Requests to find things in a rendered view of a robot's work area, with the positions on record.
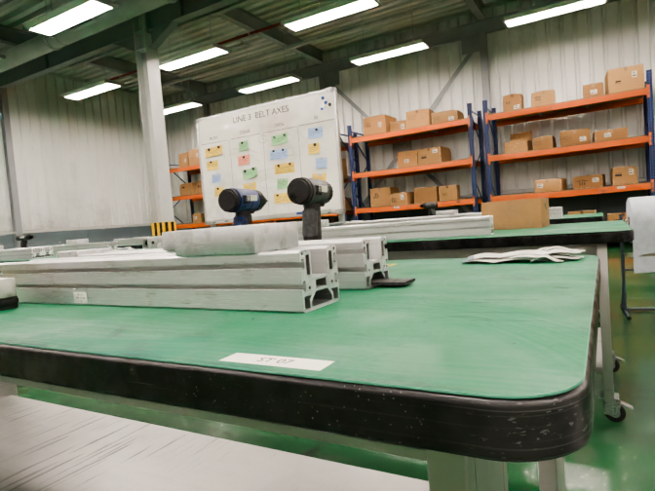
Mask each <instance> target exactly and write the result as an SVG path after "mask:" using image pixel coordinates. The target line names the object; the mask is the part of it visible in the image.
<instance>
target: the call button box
mask: <svg viewBox="0 0 655 491"><path fill-rule="evenodd" d="M18 303H19V298H18V297H17V291H16V282H15V278H0V311H4V310H10V309H15V308H17V307H18V306H19V305H18Z"/></svg>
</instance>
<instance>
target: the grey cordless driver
mask: <svg viewBox="0 0 655 491"><path fill-rule="evenodd" d="M287 193H288V197H289V199H290V200H291V201H292V202H293V203H294V204H297V205H301V206H303V207H304V210H303V211H302V236H303V241H314V240H321V239H322V222H321V207H324V206H325V204H327V203H328V202H330V200H331V199H332V196H333V190H332V187H331V185H330V184H329V183H328V182H327V181H324V180H321V179H315V178H307V177H298V178H295V179H293V180H292V181H291V182H290V183H289V186H288V190H287Z"/></svg>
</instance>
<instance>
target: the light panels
mask: <svg viewBox="0 0 655 491"><path fill-rule="evenodd" d="M601 3H604V0H587V1H583V2H579V3H575V4H571V5H567V6H564V7H560V8H556V9H552V10H549V11H545V12H542V13H538V14H534V15H530V16H526V17H522V18H518V19H512V20H508V21H506V23H507V24H508V26H509V27H510V26H514V25H517V24H521V23H525V22H529V21H533V20H537V19H543V18H547V17H551V16H555V15H559V14H563V13H567V12H571V11H575V10H579V9H582V8H586V7H590V6H594V5H597V4H601ZM374 6H377V4H376V3H375V2H373V1H372V0H362V1H359V2H355V3H352V4H349V5H346V6H343V7H340V8H337V9H334V10H331V11H328V12H325V13H322V14H319V15H316V16H313V17H310V18H308V19H302V20H299V21H296V22H293V23H290V24H287V25H286V26H287V27H289V28H291V29H293V30H295V31H296V30H300V29H303V28H306V27H309V26H312V25H315V24H319V23H322V22H325V21H328V20H331V19H337V18H340V17H343V16H346V15H349V14H352V13H356V12H358V11H361V10H364V9H367V8H370V7H374ZM109 9H111V7H108V6H105V5H103V4H100V3H98V2H96V1H93V0H92V1H90V2H88V3H86V4H84V5H82V6H79V7H77V8H75V9H73V10H71V11H69V12H67V13H65V14H63V15H60V16H58V17H56V18H54V19H51V20H49V21H47V22H44V23H42V24H40V25H38V26H36V27H34V28H32V29H30V30H33V31H36V32H39V33H43V34H46V35H53V34H55V33H57V32H59V31H62V30H64V29H65V28H67V27H70V26H72V25H74V24H76V23H79V22H81V21H83V20H85V19H89V18H91V17H93V16H96V15H98V14H100V13H102V12H105V11H107V10H109ZM425 48H428V47H426V46H425V45H424V44H423V43H421V44H418V45H414V46H410V47H406V48H402V49H398V50H394V51H392V52H388V53H384V54H380V55H376V56H372V57H366V58H362V59H358V60H354V61H353V62H355V63H356V64H358V65H360V64H364V63H368V62H372V61H376V60H380V59H383V58H386V57H393V56H397V55H401V54H405V53H409V52H413V51H417V50H421V49H425ZM225 53H227V52H224V51H222V50H220V49H217V48H215V49H212V50H209V51H205V52H202V53H199V54H196V55H194V56H191V57H186V58H183V59H180V60H177V61H174V62H171V63H168V64H165V65H162V66H160V68H163V69H166V70H174V69H177V68H179V67H182V66H185V65H188V64H192V63H195V62H198V61H201V60H204V59H207V58H211V57H216V56H219V55H222V54H225ZM294 81H298V80H297V79H294V78H292V77H290V78H287V79H283V80H279V81H275V82H271V83H268V84H264V85H260V86H256V87H252V88H248V89H245V90H241V91H239V92H243V93H246V94H248V93H252V92H255V91H259V90H263V89H267V88H271V87H275V86H279V85H283V84H286V83H290V82H294ZM118 87H120V86H116V85H112V84H108V83H107V84H104V85H101V86H98V87H95V88H92V89H89V90H86V91H83V92H80V93H78V94H73V95H70V96H67V98H73V99H80V98H84V97H87V96H90V95H93V94H99V93H102V92H105V91H108V90H111V89H114V88H118ZM198 105H201V104H197V103H189V104H185V105H181V106H178V107H174V108H171V109H167V110H164V114H168V113H172V112H175V111H179V110H183V109H187V108H190V107H194V106H198Z"/></svg>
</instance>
